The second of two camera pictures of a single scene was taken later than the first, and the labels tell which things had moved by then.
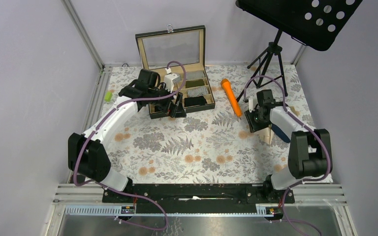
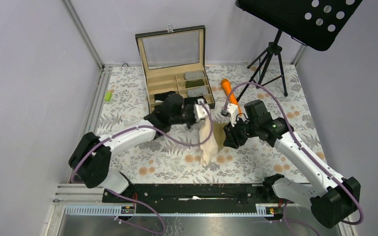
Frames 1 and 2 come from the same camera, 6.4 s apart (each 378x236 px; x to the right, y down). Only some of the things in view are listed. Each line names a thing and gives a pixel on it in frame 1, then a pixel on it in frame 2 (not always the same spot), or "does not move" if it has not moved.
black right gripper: (253, 126) to (233, 135)
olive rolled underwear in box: (195, 83) does not move
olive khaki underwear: (296, 112) to (218, 142)
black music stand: (316, 23) does not move
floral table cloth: (215, 146) does not move
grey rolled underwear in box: (194, 74) does not move
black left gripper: (176, 110) to (191, 107)
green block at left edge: (108, 96) does not move
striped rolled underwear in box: (197, 91) does not move
